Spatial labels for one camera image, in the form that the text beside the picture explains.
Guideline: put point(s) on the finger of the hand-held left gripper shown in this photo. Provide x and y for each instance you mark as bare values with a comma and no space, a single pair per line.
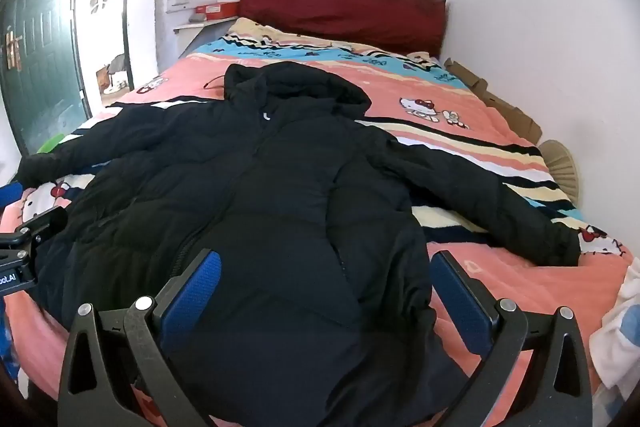
44,222

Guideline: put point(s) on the white wall shelf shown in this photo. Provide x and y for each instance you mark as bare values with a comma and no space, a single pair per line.
200,26

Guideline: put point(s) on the white and blue cloth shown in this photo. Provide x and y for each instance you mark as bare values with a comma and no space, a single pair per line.
617,337

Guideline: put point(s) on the beige woven fan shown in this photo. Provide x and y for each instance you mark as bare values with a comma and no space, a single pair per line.
562,167

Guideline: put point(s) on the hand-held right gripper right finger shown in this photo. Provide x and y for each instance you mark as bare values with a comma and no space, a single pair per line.
462,294

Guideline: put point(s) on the green object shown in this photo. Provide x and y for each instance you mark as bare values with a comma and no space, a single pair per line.
51,143

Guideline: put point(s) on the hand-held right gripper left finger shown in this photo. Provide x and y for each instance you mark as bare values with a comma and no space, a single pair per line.
197,289

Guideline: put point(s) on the dark red headboard cushion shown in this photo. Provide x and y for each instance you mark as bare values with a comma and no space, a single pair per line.
340,9

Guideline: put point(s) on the green door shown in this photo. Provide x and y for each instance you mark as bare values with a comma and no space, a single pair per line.
40,32

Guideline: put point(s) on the blue patterned cloth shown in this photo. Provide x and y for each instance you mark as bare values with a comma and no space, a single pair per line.
7,347

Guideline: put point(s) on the red box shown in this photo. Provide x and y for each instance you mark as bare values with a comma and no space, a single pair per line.
217,10

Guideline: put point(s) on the black puffer jacket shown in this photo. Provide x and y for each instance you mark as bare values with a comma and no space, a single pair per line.
280,207

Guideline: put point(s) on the striped cartoon cat blanket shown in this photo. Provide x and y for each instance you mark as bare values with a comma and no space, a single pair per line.
450,77

